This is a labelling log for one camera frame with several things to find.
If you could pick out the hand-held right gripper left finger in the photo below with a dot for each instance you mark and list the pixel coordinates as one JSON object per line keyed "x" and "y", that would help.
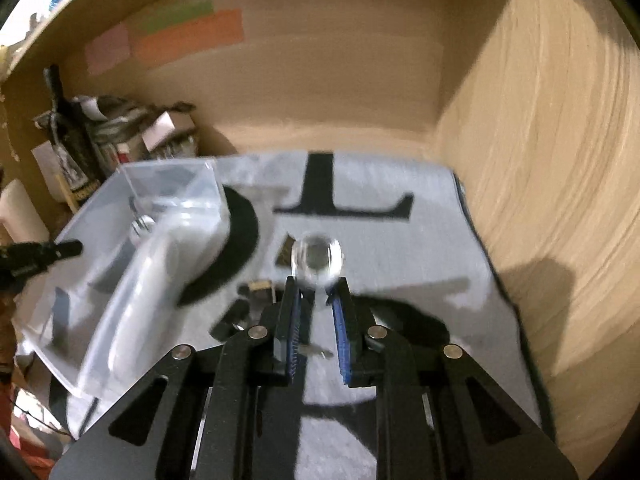
{"x": 294, "y": 330}

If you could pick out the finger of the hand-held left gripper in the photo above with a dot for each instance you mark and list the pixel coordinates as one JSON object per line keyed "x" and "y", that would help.
{"x": 45, "y": 252}

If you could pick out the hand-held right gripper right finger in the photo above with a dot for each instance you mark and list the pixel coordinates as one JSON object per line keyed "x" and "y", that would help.
{"x": 341, "y": 340}

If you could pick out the black cylinder with gold ends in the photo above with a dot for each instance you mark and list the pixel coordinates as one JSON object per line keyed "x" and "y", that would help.
{"x": 231, "y": 321}

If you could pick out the clear glass ball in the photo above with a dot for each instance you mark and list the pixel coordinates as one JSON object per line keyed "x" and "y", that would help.
{"x": 317, "y": 257}

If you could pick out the clear plastic bin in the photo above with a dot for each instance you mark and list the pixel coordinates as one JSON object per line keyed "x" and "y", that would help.
{"x": 115, "y": 320}

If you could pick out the cream rounded object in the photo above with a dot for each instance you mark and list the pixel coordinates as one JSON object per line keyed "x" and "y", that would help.
{"x": 20, "y": 210}

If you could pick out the grey mat with black letters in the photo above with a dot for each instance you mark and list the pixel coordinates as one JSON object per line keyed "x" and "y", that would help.
{"x": 400, "y": 270}

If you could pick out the white handheld massager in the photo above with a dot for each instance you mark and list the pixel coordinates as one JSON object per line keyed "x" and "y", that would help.
{"x": 175, "y": 250}

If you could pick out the stack of printed papers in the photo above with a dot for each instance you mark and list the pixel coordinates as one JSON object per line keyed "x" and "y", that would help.
{"x": 120, "y": 130}

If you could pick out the white blank card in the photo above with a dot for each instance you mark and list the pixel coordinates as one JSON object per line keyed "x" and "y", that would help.
{"x": 167, "y": 130}

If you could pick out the pink sticky note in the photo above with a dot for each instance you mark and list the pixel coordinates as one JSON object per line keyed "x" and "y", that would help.
{"x": 107, "y": 50}

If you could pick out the orange sticky note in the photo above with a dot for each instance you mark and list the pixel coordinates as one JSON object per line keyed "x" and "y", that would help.
{"x": 190, "y": 37}

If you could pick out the green sticky note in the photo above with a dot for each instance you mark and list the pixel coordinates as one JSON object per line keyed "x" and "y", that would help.
{"x": 175, "y": 15}

